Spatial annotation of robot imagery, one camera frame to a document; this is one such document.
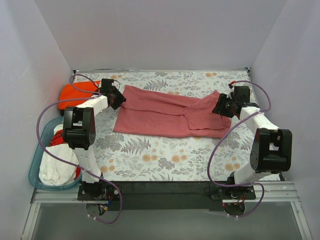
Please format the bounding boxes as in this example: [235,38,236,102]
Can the pink t-shirt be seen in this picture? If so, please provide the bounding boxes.
[113,85,231,139]

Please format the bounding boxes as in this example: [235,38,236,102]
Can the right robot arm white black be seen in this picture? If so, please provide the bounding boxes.
[212,81,293,199]

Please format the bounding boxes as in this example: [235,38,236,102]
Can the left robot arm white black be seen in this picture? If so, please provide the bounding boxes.
[60,78,127,200]

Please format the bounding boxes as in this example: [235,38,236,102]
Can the folded orange t-shirt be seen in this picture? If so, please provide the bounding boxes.
[58,80,101,111]

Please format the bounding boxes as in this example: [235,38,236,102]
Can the floral tablecloth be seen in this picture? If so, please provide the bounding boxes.
[74,70,254,181]

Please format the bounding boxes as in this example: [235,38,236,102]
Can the white t-shirt red print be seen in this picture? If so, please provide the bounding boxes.
[38,124,81,186]

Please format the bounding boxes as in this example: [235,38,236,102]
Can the teal plastic basket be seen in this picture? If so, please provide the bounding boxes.
[28,117,82,191]

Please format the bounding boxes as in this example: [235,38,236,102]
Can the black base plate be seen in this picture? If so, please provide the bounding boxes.
[77,181,256,211]

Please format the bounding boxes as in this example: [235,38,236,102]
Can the aluminium frame rail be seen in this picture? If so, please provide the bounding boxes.
[22,181,312,240]

